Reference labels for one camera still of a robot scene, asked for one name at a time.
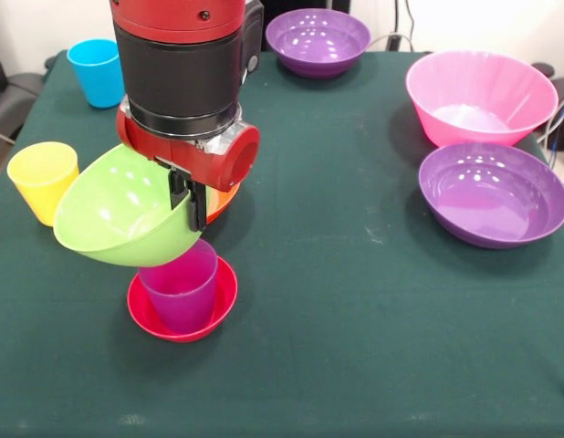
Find blue plastic cup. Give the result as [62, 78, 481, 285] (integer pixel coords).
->
[66, 37, 126, 110]

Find orange wide shallow bowl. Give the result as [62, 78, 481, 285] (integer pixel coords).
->
[204, 181, 242, 225]

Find green bowl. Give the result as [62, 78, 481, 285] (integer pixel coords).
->
[52, 142, 204, 268]

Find pink large bowl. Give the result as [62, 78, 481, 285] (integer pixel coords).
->
[404, 48, 560, 149]

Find grey blue cable bundle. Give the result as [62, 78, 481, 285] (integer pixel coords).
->
[536, 90, 564, 195]

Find dark green table cloth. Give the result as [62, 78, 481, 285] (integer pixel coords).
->
[0, 48, 564, 438]

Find purple plastic cup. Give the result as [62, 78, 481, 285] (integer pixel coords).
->
[138, 238, 219, 334]

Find purple rounded deep bowl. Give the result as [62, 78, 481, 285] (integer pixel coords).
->
[265, 8, 371, 79]

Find red small bowl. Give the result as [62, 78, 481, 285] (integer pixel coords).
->
[126, 255, 239, 343]

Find black hanging cable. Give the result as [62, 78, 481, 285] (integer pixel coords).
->
[402, 0, 416, 49]

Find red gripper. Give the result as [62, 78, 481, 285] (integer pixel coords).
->
[116, 95, 261, 233]

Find purple wide shallow bowl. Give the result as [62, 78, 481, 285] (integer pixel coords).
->
[417, 141, 564, 250]

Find yellow plastic cup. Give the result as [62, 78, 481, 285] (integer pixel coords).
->
[6, 141, 80, 228]

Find black office chair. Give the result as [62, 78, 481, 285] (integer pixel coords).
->
[0, 31, 48, 188]

